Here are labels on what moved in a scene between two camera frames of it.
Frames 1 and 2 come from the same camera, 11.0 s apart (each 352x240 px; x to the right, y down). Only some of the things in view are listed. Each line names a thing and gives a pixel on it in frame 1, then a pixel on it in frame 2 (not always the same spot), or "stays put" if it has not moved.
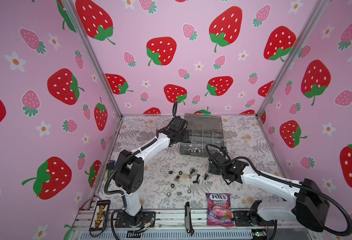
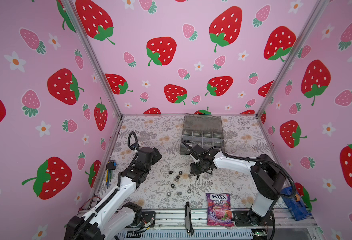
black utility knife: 188,219 stays put
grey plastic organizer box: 203,129 stays put
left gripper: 185,135 to 154,158
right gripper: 211,169 to 193,170
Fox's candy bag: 219,210 stays put
